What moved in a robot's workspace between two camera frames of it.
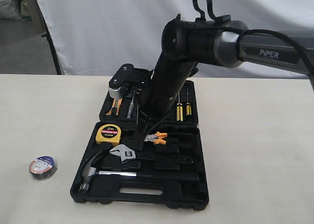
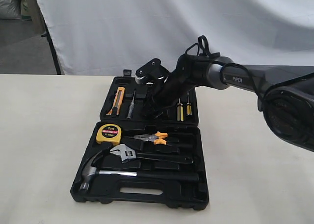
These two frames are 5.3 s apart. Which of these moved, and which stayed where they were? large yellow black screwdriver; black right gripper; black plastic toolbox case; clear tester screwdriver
Moved: black right gripper
Stayed: black plastic toolbox case; large yellow black screwdriver; clear tester screwdriver
